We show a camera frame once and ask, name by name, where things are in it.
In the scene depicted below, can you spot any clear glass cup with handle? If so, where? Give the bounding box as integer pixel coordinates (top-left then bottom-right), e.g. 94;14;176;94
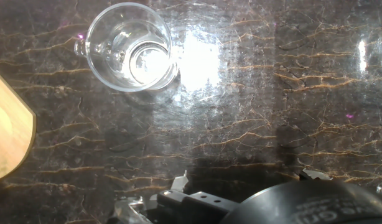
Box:
73;2;180;93

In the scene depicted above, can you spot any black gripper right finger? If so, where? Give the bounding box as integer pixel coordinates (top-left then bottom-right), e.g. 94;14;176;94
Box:
298;167;333;182

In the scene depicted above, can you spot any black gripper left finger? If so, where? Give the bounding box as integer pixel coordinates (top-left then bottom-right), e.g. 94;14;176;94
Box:
156;169;240;224

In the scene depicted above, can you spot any dark marble pattern mat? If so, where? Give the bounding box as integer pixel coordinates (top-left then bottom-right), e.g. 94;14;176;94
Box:
0;0;382;224

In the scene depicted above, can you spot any wooden cup rack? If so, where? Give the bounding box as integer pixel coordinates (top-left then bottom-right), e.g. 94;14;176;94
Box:
0;67;37;183

